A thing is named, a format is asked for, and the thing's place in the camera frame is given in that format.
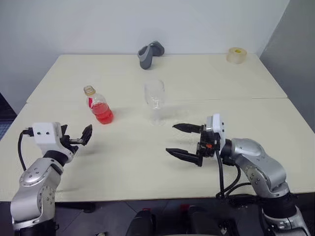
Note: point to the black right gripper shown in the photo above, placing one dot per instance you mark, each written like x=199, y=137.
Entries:
x=208, y=143

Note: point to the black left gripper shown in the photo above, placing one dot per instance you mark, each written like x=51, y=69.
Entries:
x=66, y=142

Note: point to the plastic bottle with red drink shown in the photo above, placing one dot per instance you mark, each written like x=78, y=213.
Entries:
x=102, y=113

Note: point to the clear wine glass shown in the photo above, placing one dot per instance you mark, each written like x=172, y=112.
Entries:
x=155, y=98

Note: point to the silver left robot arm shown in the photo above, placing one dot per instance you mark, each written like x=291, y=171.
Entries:
x=37, y=177

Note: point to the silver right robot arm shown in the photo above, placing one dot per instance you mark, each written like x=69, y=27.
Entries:
x=258, y=162

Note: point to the dark gridded panel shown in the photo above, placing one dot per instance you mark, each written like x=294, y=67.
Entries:
x=5, y=118

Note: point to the dark rounded shape red mark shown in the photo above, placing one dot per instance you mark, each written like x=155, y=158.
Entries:
x=142, y=223
x=199, y=221

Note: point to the grey curved plastic holder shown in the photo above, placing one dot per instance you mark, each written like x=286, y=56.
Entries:
x=145, y=59

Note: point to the translucent tape roll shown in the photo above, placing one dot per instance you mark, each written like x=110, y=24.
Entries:
x=236, y=56

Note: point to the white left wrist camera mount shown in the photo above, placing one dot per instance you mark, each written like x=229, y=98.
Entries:
x=45, y=134

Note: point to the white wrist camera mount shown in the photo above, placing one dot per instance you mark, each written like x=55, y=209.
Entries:
x=45, y=134
x=217, y=125

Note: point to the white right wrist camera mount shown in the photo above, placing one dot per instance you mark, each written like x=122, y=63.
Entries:
x=217, y=125

